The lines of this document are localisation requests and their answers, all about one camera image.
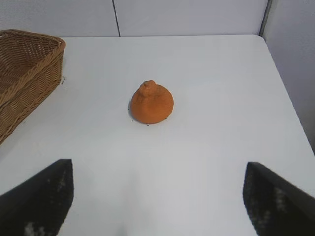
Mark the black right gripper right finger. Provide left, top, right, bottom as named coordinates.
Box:
left=242, top=161, right=315, bottom=236

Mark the brown woven wicker basket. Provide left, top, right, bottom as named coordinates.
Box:
left=0, top=29, right=66, bottom=146

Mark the orange cone-shaped bread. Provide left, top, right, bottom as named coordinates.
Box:
left=129, top=79, right=175, bottom=124

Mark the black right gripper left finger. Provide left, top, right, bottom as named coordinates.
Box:
left=0, top=159, right=74, bottom=236

